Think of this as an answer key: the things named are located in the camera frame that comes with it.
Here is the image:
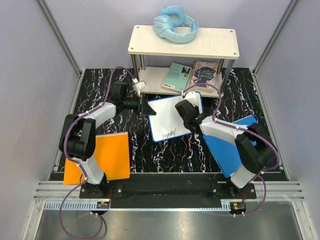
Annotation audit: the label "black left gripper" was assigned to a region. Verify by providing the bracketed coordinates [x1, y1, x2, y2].
[122, 93, 156, 116]

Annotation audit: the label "blue-framed whiteboard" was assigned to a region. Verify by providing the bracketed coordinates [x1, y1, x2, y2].
[148, 95, 203, 143]

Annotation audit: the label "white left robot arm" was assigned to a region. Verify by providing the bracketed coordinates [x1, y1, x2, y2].
[58, 81, 157, 198]

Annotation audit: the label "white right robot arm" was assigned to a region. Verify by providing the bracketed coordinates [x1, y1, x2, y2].
[175, 99, 280, 199]

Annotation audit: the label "teal paperback book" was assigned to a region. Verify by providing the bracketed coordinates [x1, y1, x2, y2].
[161, 63, 193, 94]

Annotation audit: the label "blue folder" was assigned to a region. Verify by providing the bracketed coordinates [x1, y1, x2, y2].
[202, 116, 262, 186]

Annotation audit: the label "Little Women book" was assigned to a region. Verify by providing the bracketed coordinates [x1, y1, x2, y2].
[189, 61, 218, 93]

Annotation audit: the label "black marble-pattern mat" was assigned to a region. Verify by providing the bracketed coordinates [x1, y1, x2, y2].
[72, 67, 270, 175]

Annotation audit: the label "orange folder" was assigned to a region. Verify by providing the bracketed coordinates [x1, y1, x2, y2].
[63, 132, 130, 185]

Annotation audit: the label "white two-tier shelf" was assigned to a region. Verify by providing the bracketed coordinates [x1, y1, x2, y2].
[128, 25, 240, 95]

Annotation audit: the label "light blue headphones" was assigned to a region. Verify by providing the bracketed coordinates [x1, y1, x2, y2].
[153, 6, 199, 44]

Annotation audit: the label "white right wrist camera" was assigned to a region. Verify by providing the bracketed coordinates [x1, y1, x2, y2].
[182, 91, 202, 107]

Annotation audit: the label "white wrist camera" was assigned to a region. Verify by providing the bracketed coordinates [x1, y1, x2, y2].
[182, 91, 202, 107]
[132, 78, 146, 97]

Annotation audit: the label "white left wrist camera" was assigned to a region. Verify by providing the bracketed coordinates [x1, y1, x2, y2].
[132, 78, 146, 97]

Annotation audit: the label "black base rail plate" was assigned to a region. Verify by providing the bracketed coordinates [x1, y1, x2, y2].
[80, 173, 257, 200]

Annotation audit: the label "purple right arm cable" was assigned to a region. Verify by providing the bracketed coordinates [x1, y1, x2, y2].
[182, 83, 280, 218]

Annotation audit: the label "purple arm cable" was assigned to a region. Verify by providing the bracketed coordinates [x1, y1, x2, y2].
[182, 83, 280, 218]
[58, 66, 137, 239]

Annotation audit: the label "aluminium slotted rail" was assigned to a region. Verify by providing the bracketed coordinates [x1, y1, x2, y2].
[34, 181, 305, 212]

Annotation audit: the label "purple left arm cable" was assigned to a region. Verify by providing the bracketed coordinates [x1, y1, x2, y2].
[58, 66, 137, 239]

